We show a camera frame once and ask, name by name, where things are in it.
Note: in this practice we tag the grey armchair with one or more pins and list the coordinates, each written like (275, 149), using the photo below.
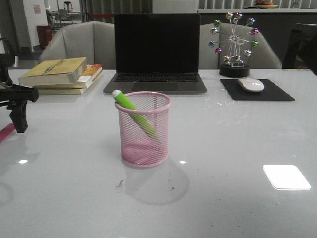
(255, 52)
(94, 40)

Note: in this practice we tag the black mouse pad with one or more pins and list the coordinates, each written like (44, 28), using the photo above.
(271, 91)

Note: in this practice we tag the fruit bowl on counter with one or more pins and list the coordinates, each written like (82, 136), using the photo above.
(264, 4)

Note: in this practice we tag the red trash bin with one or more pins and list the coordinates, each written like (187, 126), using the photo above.
(44, 35)

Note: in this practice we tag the white computer mouse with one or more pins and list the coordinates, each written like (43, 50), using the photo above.
(251, 85)

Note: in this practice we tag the pink marker pen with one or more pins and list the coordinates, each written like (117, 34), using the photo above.
(6, 131)

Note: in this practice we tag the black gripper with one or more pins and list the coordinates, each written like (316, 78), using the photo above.
(15, 96)

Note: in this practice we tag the grey right armchair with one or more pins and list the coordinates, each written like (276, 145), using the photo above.
(255, 52)

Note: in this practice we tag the grey left armchair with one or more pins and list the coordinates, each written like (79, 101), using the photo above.
(94, 40)

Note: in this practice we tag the grey laptop computer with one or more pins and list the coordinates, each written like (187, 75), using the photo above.
(157, 52)

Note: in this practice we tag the yellow top book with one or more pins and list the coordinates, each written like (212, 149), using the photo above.
(52, 72)

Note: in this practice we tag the pink mesh pen holder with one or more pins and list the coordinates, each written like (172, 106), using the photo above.
(143, 122)

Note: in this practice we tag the orange white middle book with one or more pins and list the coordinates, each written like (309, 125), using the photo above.
(91, 73)

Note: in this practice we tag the cream bottom book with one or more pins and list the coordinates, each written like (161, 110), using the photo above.
(68, 91)

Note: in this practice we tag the ferris wheel desk ornament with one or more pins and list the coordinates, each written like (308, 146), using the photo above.
(234, 46)

